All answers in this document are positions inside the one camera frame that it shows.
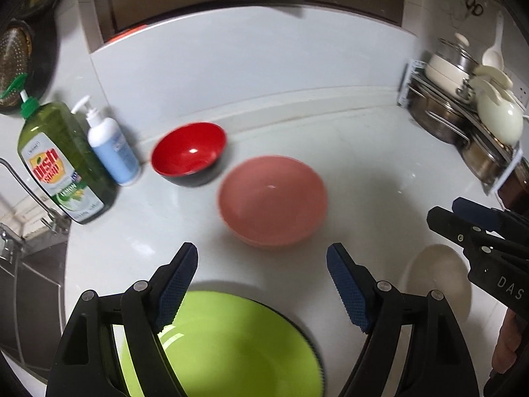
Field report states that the green dish soap bottle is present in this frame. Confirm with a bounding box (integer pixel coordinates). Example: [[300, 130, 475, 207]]
[[0, 73, 118, 225]]

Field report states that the steel faucet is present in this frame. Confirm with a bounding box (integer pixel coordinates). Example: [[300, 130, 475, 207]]
[[0, 158, 71, 236]]

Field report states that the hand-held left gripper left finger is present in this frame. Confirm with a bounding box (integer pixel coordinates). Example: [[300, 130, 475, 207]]
[[45, 242, 198, 397]]

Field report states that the glass jar with dark sauce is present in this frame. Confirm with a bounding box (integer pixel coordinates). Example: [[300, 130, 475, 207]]
[[498, 165, 529, 216]]

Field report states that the dark colander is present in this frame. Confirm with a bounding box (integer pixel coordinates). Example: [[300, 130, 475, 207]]
[[0, 19, 59, 116]]

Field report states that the white rice spoon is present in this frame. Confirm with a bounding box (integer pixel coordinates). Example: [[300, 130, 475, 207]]
[[481, 12, 506, 71]]

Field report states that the red and black bowl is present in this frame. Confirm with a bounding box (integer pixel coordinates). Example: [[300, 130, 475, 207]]
[[151, 122, 229, 188]]

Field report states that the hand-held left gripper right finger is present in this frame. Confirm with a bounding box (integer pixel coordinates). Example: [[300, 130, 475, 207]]
[[326, 243, 482, 397]]

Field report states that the beige bowl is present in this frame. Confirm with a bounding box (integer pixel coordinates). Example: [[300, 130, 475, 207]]
[[407, 245, 472, 327]]

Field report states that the steel pot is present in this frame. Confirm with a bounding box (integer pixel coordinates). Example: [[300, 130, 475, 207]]
[[459, 132, 513, 183], [407, 83, 472, 143]]

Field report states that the steel sink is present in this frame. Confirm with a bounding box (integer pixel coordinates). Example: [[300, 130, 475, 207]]
[[0, 215, 69, 381]]

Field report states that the white pot rack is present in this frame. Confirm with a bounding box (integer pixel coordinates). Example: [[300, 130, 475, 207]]
[[397, 61, 529, 195]]

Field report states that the white wall socket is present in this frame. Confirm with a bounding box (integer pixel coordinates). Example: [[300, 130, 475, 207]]
[[506, 70, 529, 106]]

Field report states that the pink bowl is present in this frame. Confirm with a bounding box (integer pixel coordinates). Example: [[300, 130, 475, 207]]
[[218, 156, 329, 249]]

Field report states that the white pump bottle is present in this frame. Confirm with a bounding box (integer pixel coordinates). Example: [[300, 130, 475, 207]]
[[70, 95, 141, 186]]

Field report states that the cream pot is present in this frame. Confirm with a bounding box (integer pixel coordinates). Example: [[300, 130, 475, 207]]
[[426, 33, 480, 87]]

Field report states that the white ceramic pot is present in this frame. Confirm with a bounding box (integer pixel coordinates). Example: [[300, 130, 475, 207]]
[[473, 66, 525, 143]]

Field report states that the person's right hand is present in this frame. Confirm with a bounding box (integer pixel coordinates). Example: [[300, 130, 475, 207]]
[[493, 310, 529, 375]]

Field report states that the green plate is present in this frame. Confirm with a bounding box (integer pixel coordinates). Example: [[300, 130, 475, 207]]
[[111, 291, 323, 397]]

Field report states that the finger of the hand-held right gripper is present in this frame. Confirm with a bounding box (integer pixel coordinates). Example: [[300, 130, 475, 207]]
[[427, 206, 503, 259], [452, 197, 529, 243]]

